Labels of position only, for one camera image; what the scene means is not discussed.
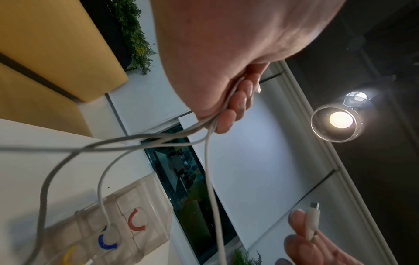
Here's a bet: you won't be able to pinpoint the round glass pendant lamp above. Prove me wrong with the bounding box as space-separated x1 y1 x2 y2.
309 102 364 143

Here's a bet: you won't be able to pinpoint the dark glass window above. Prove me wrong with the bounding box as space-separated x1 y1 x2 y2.
142 124 238 263

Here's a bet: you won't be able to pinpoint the person's left hand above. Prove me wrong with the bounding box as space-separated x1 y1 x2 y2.
148 0 348 134

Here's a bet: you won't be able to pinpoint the yellow bench backrest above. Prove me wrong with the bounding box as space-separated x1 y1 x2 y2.
0 0 129 103

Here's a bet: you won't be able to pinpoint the yellow bench seat cushion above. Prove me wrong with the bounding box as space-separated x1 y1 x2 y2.
0 62 94 138

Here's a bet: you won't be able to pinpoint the person's right hand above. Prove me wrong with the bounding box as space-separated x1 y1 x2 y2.
282 208 366 265

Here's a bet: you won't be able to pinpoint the green leafy plant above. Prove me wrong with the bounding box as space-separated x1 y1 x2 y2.
233 248 263 265
106 0 158 76

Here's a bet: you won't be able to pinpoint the white charging cables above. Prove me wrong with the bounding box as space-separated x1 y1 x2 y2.
0 75 322 265

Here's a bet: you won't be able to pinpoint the wide white roller blind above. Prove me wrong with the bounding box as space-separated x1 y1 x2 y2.
178 62 341 239

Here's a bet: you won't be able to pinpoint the clear plastic drawer organizer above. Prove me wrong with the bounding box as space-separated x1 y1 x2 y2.
10 172 173 265

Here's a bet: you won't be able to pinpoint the small ceiling spot lamp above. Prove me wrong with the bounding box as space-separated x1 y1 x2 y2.
343 90 369 107

